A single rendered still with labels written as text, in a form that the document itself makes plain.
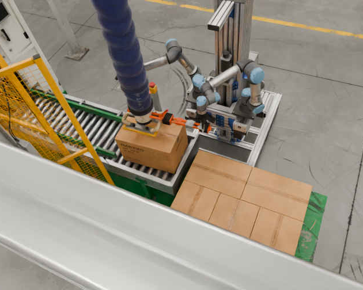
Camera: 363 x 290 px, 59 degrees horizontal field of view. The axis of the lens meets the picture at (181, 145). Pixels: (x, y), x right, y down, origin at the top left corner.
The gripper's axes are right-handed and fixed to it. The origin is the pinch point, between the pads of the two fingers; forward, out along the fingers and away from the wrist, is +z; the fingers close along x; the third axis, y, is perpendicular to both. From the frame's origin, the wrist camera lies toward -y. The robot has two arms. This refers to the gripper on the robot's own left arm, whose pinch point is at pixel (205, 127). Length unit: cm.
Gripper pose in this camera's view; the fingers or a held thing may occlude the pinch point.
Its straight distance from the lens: 280.7
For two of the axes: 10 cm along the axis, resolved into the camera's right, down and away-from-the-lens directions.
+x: -3.8, 7.8, -5.0
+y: -9.2, -2.6, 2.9
